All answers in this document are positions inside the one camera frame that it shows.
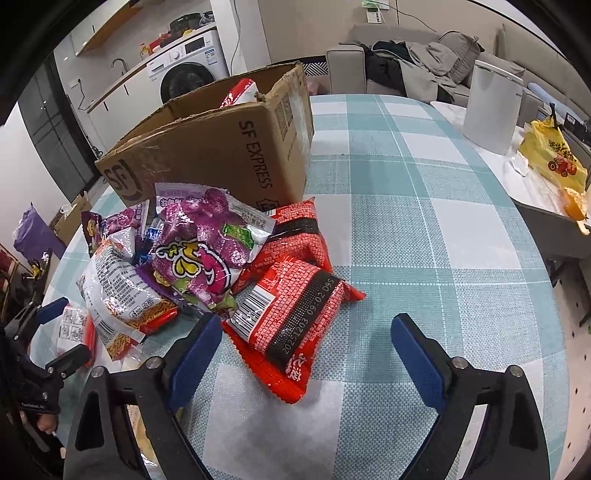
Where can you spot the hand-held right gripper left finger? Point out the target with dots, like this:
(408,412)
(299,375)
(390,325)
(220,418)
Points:
(196,360)

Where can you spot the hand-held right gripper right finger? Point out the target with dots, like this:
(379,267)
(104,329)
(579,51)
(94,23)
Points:
(418,364)

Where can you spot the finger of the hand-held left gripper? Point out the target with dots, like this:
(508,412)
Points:
(51,310)
(69,360)

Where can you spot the white snack packet red edge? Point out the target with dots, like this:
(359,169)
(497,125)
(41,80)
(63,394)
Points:
(74,323)

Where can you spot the white orange snack packet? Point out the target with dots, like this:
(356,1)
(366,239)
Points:
(115,286)

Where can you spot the dark purple snack packet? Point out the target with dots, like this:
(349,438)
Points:
(154,277)

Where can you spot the red barcode snack packet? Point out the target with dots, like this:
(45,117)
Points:
(286,332)

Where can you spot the small purple snack packet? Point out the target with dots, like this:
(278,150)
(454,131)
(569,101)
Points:
(122,221)

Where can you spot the large purple snack packet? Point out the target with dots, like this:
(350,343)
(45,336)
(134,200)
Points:
(203,240)

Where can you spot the blue snack packet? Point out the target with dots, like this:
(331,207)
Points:
(148,233)

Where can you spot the large cardboard box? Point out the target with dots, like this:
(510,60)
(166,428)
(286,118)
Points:
(207,147)

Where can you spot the person's left hand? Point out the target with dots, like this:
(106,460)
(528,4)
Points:
(45,422)

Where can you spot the wooden chair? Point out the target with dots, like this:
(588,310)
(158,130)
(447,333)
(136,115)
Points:
(9,277)

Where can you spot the purple plastic bag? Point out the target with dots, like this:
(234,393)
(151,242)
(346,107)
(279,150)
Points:
(34,230)

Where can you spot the small cardboard box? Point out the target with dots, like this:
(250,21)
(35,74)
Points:
(71,219)

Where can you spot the teal checked tablecloth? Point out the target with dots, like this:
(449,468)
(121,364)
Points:
(415,230)

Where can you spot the black glass door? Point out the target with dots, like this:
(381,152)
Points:
(55,129)

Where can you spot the grey side table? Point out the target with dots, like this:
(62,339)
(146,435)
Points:
(545,230)

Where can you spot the orange plastic wrapper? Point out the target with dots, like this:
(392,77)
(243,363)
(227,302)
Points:
(575,205)

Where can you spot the white kitchen counter cabinet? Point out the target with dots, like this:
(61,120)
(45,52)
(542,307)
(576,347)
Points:
(134,101)

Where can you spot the yellow plastic bag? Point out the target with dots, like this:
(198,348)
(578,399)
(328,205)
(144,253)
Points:
(549,152)

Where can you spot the metal faucet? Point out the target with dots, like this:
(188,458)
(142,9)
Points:
(119,64)

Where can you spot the white trash bin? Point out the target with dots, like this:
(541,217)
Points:
(489,110)

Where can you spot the yellow bottle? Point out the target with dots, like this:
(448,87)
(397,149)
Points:
(145,50)

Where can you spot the white washing machine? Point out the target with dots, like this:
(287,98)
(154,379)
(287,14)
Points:
(194,60)

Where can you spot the red box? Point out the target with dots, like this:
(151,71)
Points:
(160,42)

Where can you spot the grey coat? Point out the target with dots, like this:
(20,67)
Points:
(429,69)

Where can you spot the pink cloth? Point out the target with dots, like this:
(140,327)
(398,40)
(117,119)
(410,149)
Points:
(318,85)

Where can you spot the light blue pillow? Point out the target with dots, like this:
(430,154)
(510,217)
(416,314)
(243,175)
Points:
(540,94)

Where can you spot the black jacket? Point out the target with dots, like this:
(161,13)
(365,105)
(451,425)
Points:
(383,69)

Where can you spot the grey sofa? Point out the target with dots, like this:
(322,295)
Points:
(344,69)

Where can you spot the black white patterned bag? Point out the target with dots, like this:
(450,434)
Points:
(316,68)

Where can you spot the grey cushion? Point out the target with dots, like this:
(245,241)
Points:
(461,50)

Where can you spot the wooden wall cabinet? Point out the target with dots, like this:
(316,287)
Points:
(115,23)

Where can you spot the white green wall panel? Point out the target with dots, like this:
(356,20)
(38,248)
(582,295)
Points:
(375,11)

